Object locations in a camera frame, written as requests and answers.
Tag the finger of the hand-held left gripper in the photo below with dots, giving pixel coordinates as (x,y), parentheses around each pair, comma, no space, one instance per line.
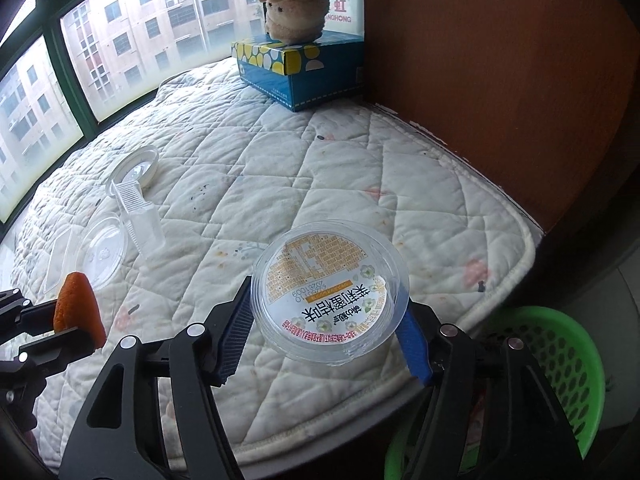
(30,315)
(55,347)

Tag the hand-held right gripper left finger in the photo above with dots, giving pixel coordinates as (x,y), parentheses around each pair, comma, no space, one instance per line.
(232,340)

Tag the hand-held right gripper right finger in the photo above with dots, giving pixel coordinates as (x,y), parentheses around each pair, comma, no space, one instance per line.
(414,347)

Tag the clear pudding cup printed lid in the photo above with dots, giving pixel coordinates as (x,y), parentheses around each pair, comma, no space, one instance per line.
(330,300)

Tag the green mesh plastic basket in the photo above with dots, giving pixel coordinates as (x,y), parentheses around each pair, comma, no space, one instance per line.
(555,375)

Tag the clear rectangular plastic container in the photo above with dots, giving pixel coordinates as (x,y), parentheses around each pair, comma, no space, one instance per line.
(57,257)

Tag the large clear round lid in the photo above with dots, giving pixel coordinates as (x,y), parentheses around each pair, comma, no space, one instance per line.
(100,255)

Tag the clear ribbed plastic tray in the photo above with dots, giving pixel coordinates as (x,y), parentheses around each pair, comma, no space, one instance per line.
(140,217)

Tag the white quilted mat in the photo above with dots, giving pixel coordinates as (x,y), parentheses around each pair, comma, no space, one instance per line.
(310,175)

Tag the small round plastic lid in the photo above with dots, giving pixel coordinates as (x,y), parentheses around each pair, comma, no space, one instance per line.
(135,162)

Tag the blue dotted tissue box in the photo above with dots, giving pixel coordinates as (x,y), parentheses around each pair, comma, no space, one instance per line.
(280,70)

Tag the brown wooden cabinet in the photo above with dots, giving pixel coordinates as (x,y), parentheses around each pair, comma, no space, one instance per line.
(500,60)

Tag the beige apartment building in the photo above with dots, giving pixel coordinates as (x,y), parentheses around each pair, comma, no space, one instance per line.
(150,25)

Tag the beige plush toy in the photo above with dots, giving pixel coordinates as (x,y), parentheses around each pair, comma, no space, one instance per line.
(295,10)

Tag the dark green window frame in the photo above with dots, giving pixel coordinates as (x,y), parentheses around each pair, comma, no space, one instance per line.
(60,55)

